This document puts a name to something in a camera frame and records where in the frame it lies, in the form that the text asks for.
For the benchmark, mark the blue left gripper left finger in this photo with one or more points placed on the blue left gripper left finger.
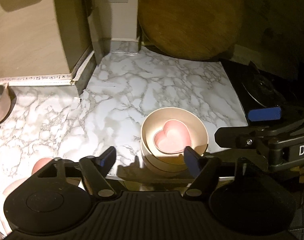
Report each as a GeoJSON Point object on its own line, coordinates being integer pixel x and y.
{"type": "Point", "coordinates": [105, 161]}

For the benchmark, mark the pink heart-shaped dish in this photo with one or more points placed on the pink heart-shaped dish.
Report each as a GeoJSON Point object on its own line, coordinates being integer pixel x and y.
{"type": "Point", "coordinates": [173, 137]}

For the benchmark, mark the black gas stove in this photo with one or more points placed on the black gas stove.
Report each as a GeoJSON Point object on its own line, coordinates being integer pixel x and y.
{"type": "Point", "coordinates": [258, 89]}

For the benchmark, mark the cream round bowl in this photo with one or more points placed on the cream round bowl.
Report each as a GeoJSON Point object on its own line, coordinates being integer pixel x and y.
{"type": "Point", "coordinates": [170, 165]}

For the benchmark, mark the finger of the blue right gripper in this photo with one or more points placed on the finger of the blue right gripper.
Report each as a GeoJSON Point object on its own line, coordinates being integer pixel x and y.
{"type": "Point", "coordinates": [265, 114]}

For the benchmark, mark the round wooden cutting board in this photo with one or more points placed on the round wooden cutting board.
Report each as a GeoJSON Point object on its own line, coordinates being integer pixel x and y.
{"type": "Point", "coordinates": [191, 29]}

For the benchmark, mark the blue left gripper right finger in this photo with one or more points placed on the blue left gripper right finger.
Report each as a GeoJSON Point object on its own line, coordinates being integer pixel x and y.
{"type": "Point", "coordinates": [194, 162]}

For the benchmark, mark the steel cleaver knife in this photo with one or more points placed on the steel cleaver knife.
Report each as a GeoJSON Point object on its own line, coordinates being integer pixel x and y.
{"type": "Point", "coordinates": [94, 29]}

